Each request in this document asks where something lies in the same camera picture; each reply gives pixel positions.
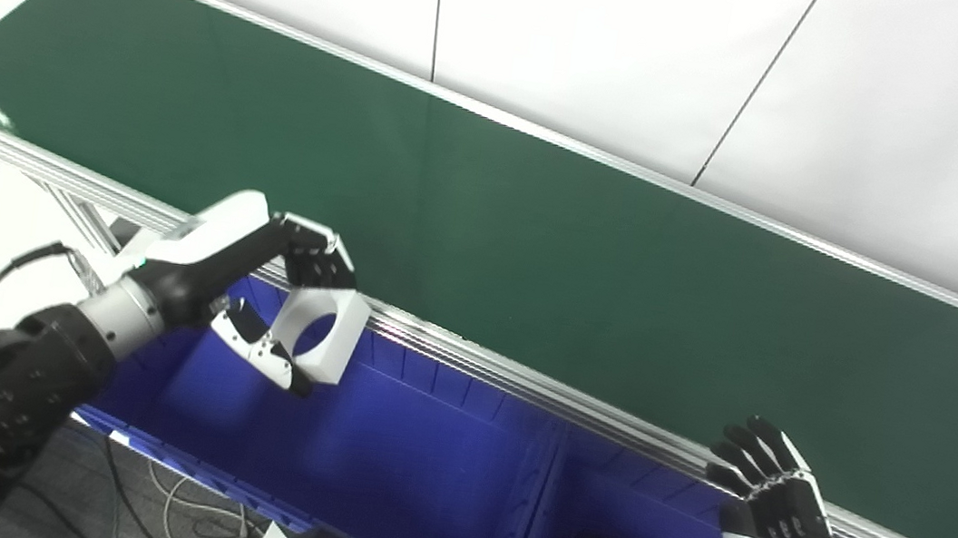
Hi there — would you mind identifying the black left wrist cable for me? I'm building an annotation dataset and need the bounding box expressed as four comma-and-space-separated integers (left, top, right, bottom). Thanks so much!
0, 235, 112, 387

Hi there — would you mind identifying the white square part with hole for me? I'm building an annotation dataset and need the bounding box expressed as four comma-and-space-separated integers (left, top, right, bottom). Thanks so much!
263, 279, 374, 390

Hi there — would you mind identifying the aluminium conveyor support leg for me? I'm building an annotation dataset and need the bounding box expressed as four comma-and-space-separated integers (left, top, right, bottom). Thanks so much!
20, 178, 144, 300

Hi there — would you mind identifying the green conveyor belt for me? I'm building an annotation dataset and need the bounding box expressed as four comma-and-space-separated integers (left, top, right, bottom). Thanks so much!
0, 0, 958, 538

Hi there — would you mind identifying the white floor cable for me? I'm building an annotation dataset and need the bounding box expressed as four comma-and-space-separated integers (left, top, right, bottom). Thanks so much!
135, 456, 272, 538

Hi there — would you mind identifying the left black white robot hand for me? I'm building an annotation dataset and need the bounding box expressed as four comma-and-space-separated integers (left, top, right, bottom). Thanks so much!
121, 176, 367, 402

